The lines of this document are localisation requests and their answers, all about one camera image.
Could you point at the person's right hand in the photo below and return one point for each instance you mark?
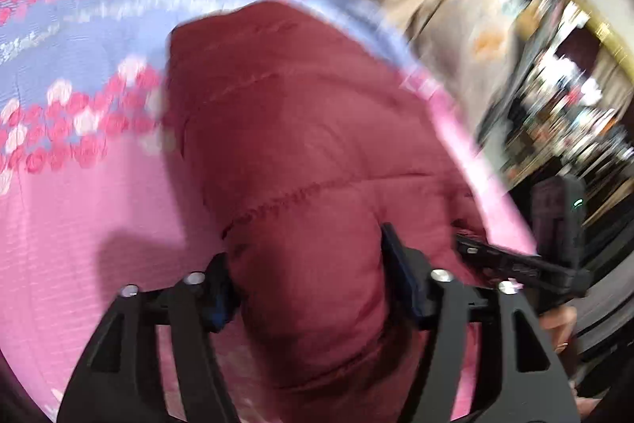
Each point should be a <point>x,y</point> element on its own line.
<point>559,334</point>

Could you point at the cluttered shelf of goods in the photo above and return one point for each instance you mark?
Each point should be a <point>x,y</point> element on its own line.
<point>574,81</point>

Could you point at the pink and lilac floral bedsheet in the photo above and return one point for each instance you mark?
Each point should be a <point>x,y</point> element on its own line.
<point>84,165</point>

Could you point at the beige cloth with orange print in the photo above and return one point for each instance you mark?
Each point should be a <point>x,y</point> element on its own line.
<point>475,41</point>

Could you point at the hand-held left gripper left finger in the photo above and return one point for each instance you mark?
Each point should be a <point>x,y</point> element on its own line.
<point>218,299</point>

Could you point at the maroon padded jacket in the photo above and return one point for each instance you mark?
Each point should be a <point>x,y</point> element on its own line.
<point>307,145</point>

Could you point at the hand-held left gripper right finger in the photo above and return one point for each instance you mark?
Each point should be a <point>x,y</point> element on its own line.
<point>403,274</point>

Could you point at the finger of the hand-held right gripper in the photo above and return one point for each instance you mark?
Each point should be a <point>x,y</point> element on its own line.
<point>515,264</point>

